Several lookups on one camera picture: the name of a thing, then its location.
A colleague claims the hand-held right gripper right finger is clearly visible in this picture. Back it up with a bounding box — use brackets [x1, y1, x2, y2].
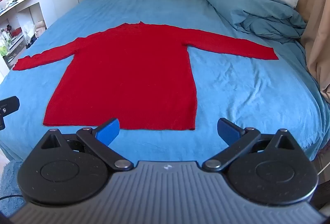
[202, 118, 302, 172]

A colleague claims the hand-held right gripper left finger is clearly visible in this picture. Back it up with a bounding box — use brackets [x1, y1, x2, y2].
[40, 118, 134, 171]

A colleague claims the red sweater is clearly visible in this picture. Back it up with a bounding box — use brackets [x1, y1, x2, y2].
[12, 21, 279, 131]

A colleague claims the blue bed sheet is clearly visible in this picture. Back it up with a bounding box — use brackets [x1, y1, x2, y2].
[0, 0, 330, 162]

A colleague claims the blue fluffy rug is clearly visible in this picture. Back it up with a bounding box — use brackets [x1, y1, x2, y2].
[0, 159, 29, 217]

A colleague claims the white bag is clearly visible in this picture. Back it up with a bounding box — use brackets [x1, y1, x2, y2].
[34, 21, 47, 38]

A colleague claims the white shelf unit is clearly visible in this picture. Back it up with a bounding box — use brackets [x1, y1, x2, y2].
[0, 0, 52, 80]

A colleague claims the teal duvet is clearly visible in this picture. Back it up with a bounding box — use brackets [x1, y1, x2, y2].
[198, 0, 307, 40]

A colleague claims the beige curtain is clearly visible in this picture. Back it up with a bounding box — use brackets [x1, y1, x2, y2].
[245, 0, 330, 103]

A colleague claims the black cable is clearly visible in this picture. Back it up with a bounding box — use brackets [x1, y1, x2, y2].
[0, 194, 24, 201]

